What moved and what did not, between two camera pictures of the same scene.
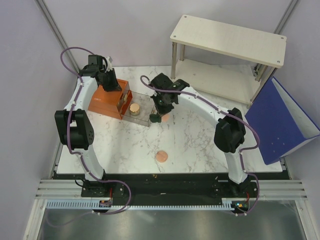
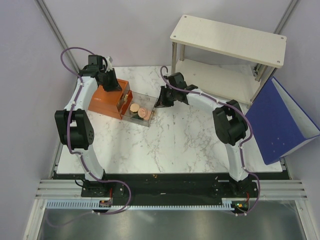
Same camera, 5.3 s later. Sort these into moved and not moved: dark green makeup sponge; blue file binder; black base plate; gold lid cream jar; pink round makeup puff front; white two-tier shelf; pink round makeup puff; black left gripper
Moved: pink round makeup puff front; dark green makeup sponge; pink round makeup puff
Not moved: blue file binder; gold lid cream jar; white two-tier shelf; black base plate; black left gripper
